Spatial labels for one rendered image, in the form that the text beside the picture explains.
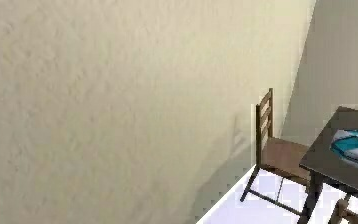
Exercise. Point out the brown wooden slat-back chair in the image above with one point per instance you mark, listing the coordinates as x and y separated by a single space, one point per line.
280 156

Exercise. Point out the dark brown table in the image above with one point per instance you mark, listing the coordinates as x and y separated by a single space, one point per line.
333 160

